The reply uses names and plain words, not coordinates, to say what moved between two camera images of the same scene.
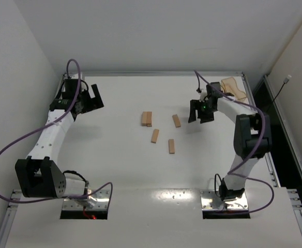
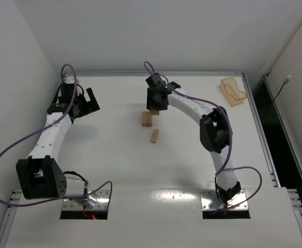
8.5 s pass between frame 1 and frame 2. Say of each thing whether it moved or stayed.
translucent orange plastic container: stayed
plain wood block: stayed
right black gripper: moved
